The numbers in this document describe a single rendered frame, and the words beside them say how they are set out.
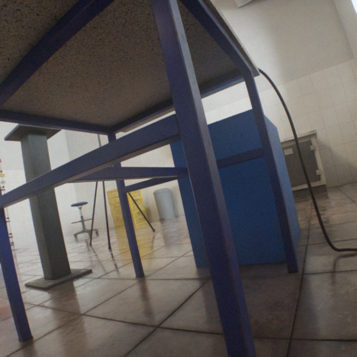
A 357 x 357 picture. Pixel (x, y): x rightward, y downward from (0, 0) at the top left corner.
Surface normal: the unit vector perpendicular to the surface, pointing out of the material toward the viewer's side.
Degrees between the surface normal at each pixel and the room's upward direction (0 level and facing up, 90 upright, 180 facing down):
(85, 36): 180
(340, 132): 90
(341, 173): 90
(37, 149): 90
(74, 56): 180
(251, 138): 90
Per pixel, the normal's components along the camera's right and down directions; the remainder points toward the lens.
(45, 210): 0.82, -0.21
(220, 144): -0.50, 0.06
